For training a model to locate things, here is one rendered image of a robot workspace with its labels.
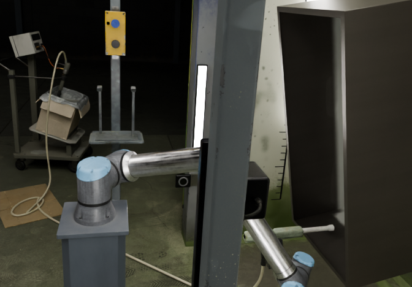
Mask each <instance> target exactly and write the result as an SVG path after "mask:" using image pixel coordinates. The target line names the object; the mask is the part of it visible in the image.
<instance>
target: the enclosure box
mask: <svg viewBox="0 0 412 287"><path fill-rule="evenodd" d="M277 16H278V32H279V41H280V58H281V75H282V84H283V101H284V118H285V127H286V143H287V153H288V169H289V186H290V195H291V212H292V221H293V223H294V224H295V225H296V226H301V227H302V228H313V227H320V226H328V225H331V224H333V226H334V231H319V232H307V233H303V235H304V236H305V237H306V238H307V240H308V241H309V242H310V243H311V245H312V246H313V247H314V248H315V250H316V251H317V252H318V253H319V255H320V256H321V257H322V258H323V260H325V262H326V263H327V265H328V266H329V267H330V268H331V269H332V270H333V272H334V273H335V274H336V276H337V277H338V278H339V279H340V280H341V282H342V283H343V284H344V285H345V286H346V287H361V286H365V285H369V284H372V283H376V282H379V281H382V280H386V279H389V278H392V277H396V276H399V275H403V274H407V273H410V272H412V0H314V1H307V2H299V3H295V4H288V5H283V6H277Z"/></svg>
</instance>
